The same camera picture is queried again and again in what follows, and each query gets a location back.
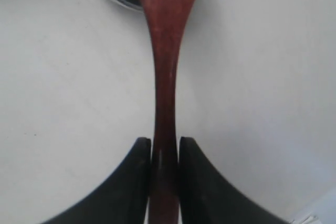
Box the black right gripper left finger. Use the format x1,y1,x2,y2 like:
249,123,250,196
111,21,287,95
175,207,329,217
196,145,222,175
46,137,151,224

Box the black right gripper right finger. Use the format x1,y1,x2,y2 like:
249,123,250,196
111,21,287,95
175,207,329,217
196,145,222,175
179,137,284,224

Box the brown wooden spoon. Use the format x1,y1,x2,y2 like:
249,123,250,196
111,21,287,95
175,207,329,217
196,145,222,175
140,0,195,223

